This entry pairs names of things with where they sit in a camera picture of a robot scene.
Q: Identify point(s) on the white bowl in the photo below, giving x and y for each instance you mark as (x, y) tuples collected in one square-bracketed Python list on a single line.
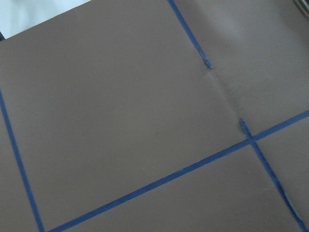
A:
[(303, 5)]

